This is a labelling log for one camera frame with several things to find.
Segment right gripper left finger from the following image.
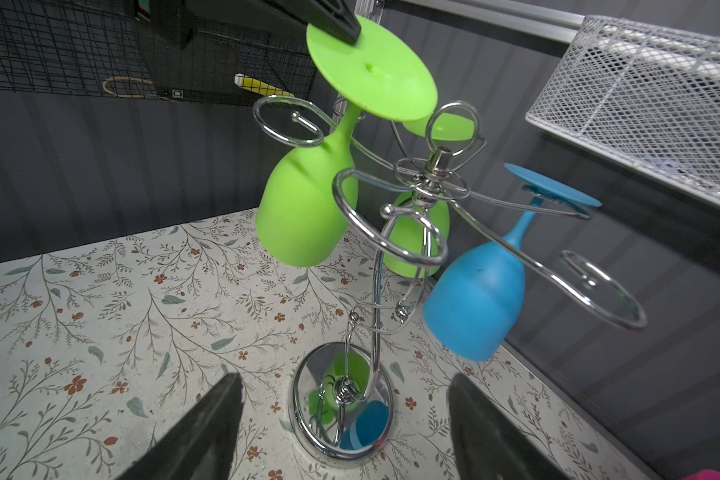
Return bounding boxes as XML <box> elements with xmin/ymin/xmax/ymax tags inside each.
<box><xmin>120</xmin><ymin>373</ymin><xmax>244</xmax><ymax>479</ymax></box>

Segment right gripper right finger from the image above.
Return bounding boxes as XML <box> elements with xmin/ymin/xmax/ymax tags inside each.
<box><xmin>447</xmin><ymin>373</ymin><xmax>566</xmax><ymax>480</ymax></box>

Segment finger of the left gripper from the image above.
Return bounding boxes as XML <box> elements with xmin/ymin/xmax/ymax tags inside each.
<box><xmin>264</xmin><ymin>0</ymin><xmax>362</xmax><ymax>45</ymax></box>

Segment yellow-green wine glass front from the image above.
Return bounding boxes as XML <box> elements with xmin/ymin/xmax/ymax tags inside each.
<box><xmin>256</xmin><ymin>18</ymin><xmax>438</xmax><ymax>267</ymax></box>

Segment chrome wine glass rack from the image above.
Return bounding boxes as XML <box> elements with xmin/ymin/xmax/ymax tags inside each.
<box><xmin>253</xmin><ymin>95</ymin><xmax>647</xmax><ymax>462</ymax></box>

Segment pink wine glass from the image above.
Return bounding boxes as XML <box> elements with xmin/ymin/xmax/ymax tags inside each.
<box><xmin>683</xmin><ymin>469</ymin><xmax>720</xmax><ymax>480</ymax></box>

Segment blue wine glass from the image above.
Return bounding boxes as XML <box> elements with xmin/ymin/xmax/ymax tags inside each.
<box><xmin>422</xmin><ymin>162</ymin><xmax>604</xmax><ymax>363</ymax></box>

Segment green wine glass back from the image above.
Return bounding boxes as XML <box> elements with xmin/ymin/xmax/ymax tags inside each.
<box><xmin>383</xmin><ymin>113</ymin><xmax>474</xmax><ymax>278</ymax></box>

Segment yellow marker in basket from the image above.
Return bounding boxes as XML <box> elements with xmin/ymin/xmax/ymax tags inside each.
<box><xmin>234</xmin><ymin>73</ymin><xmax>293</xmax><ymax>97</ymax></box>

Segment black wire wall basket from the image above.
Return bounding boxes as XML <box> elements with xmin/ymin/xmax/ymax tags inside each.
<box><xmin>0</xmin><ymin>1</ymin><xmax>316</xmax><ymax>105</ymax></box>

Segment white wire wall basket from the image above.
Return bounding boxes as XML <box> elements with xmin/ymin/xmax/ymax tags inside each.
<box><xmin>525</xmin><ymin>15</ymin><xmax>720</xmax><ymax>209</ymax></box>

